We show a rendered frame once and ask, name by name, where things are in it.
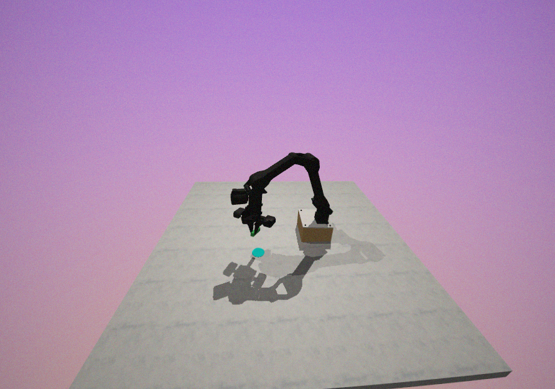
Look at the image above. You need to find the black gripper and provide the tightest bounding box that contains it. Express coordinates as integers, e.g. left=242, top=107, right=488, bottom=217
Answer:
left=233, top=203, right=276, bottom=234

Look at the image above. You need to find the cyan circle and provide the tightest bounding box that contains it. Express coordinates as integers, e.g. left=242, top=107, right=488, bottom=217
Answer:
left=252, top=248, right=264, bottom=257

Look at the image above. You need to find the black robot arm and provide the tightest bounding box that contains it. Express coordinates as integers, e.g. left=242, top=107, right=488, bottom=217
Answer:
left=231, top=152, right=333, bottom=225

